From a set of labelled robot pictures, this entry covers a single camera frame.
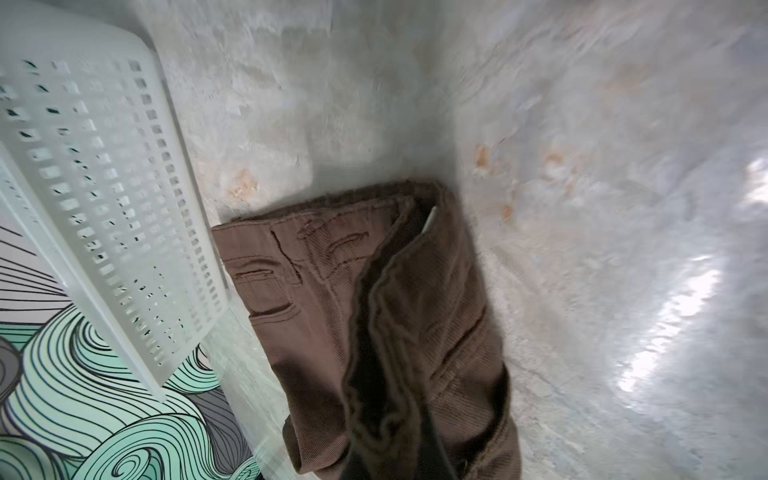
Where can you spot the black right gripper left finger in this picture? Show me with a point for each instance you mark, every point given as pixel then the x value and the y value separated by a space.
pixel 354 468

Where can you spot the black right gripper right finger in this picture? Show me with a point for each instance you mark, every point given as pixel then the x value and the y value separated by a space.
pixel 432 463

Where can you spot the brown corduroy trousers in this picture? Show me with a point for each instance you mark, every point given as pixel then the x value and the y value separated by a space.
pixel 372 311

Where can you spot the white plastic laundry basket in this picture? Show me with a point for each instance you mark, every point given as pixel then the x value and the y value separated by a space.
pixel 93 170

